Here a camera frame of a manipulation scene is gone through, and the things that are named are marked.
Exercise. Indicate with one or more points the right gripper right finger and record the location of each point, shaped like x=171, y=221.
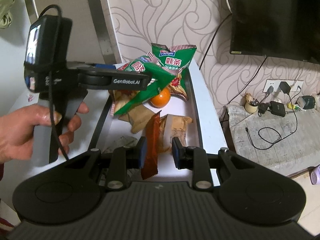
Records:
x=194, y=159

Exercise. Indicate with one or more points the red-brown stick snack packet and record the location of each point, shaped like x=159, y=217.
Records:
x=151, y=159

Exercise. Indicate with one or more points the green cloth bag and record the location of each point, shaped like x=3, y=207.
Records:
x=6, y=16

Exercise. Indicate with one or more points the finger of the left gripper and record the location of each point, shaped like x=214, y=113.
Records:
x=101, y=66

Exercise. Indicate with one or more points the tan pastry snack packet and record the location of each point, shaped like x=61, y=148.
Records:
x=171, y=126

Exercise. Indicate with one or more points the small yellow ceramic cup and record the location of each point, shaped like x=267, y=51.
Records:
x=251, y=105

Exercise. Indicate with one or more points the green prawn cracker bag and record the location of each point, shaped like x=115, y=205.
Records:
x=176, y=60
x=132, y=92

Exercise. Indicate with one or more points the brown snack packet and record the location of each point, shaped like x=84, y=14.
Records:
x=138, y=117

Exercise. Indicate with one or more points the pink white wrapped candy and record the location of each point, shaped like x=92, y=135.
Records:
x=30, y=97

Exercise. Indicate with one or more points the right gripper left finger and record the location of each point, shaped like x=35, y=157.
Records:
x=124, y=159

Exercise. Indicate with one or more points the purple plastic bottle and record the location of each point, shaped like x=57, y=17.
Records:
x=315, y=175

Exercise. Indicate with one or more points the black power adapter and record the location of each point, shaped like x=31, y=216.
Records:
x=285, y=87

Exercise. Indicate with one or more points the small orange mandarin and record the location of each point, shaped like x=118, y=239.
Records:
x=161, y=99

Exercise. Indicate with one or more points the silver clear snack packet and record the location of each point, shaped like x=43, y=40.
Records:
x=124, y=141

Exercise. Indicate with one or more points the black wall television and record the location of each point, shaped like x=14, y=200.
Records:
x=286, y=29

